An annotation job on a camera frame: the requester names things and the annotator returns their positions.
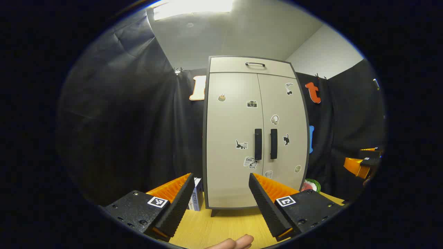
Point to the green red watermelon toy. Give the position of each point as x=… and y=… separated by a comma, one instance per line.
x=309, y=186

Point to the grey double-door shoe cabinet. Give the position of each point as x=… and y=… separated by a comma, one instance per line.
x=204, y=138

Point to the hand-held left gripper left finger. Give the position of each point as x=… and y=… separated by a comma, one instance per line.
x=174, y=211

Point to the black backdrop cloth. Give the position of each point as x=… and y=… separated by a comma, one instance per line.
x=121, y=121

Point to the blue and white box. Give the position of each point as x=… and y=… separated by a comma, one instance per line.
x=198, y=197

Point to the ceiling light panel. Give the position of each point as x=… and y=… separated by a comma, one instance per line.
x=193, y=7

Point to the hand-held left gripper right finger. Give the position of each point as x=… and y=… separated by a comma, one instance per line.
x=266, y=207

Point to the metal cloth clip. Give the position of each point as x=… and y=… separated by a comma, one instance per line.
x=317, y=75
x=178, y=71

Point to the grey shoe cabinet door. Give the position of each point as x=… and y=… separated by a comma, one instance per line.
x=228, y=121
x=287, y=103

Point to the grey cabinet drawer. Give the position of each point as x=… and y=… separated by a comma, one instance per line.
x=228, y=65

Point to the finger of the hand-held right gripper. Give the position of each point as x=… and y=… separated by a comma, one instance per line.
x=369, y=162
x=370, y=154

